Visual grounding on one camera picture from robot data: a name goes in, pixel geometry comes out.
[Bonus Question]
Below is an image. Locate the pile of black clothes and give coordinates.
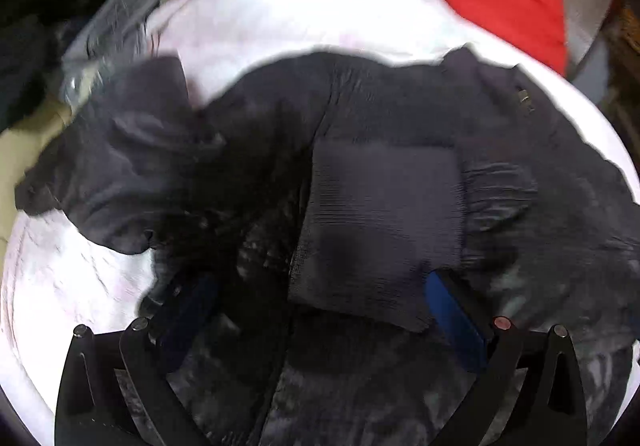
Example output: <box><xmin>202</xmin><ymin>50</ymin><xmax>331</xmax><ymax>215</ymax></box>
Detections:
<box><xmin>0</xmin><ymin>0</ymin><xmax>166</xmax><ymax>131</ymax></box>

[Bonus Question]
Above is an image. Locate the white bedspread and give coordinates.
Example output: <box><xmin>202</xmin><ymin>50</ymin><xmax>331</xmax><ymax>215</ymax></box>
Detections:
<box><xmin>0</xmin><ymin>0</ymin><xmax>640</xmax><ymax>446</ymax></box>

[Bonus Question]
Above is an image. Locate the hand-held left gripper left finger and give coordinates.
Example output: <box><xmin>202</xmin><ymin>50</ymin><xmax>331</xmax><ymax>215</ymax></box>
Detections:
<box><xmin>55</xmin><ymin>271</ymin><xmax>221</xmax><ymax>446</ymax></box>

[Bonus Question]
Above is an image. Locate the clear plastic bag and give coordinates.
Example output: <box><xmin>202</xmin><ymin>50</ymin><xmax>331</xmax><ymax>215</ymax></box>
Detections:
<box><xmin>60</xmin><ymin>0</ymin><xmax>173</xmax><ymax>106</ymax></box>

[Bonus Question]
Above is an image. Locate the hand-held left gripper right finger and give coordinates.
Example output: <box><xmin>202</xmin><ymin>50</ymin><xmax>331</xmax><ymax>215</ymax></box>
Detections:
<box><xmin>424</xmin><ymin>270</ymin><xmax>591</xmax><ymax>446</ymax></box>

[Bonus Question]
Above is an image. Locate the dark grey knit garment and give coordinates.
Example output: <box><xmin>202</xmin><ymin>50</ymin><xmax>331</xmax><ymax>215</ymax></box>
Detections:
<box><xmin>14</xmin><ymin>46</ymin><xmax>640</xmax><ymax>446</ymax></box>

